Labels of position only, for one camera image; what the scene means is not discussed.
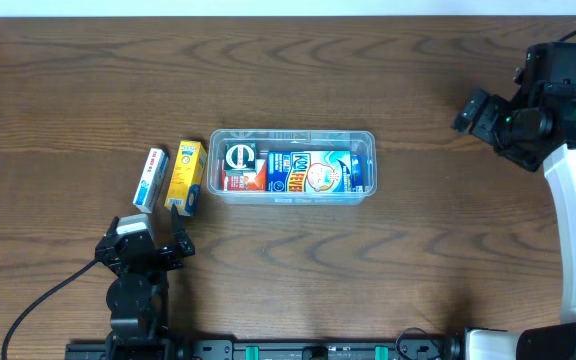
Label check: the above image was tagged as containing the yellow Woods box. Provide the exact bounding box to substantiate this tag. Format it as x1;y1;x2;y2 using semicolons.
164;140;207;216

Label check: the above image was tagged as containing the white blue toothpaste box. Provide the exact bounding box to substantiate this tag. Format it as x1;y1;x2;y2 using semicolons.
133;148;169;214

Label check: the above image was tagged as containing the red white medicine box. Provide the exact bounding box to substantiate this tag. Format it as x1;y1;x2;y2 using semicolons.
221;159;267;191

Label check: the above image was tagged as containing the green round-logo small box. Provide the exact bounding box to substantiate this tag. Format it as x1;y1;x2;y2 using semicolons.
224;143;257;172

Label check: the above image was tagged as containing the blue Kool Fever box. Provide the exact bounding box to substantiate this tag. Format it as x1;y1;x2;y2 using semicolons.
267;150;364;194

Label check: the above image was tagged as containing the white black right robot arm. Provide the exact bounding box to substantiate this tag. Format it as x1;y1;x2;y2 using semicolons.
447;41;576;359

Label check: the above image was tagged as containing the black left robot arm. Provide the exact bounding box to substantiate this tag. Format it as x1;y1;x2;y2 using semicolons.
94;206;195;359

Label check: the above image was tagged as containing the clear plastic container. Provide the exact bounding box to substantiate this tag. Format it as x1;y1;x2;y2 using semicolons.
206;129;377;205

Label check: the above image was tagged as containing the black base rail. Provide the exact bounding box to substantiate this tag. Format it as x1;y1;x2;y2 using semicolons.
64;328;466;360

